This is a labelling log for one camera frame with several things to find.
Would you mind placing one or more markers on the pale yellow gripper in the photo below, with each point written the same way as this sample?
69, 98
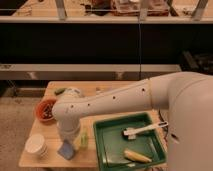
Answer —
76, 142

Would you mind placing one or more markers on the blue sponge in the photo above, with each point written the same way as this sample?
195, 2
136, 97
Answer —
66, 150

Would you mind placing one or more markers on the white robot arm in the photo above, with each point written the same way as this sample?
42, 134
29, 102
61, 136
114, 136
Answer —
188, 96

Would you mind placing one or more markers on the orange bowl with food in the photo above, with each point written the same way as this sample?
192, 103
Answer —
43, 110

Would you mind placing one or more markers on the green plastic tray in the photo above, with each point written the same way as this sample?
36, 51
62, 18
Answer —
111, 143

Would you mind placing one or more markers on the brown striped bowl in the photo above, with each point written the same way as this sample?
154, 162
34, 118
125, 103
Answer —
73, 92

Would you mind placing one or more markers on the white dish brush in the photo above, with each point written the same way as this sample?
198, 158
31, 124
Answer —
131, 132

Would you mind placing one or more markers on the yellow corn cob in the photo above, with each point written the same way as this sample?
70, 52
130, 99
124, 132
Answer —
136, 156

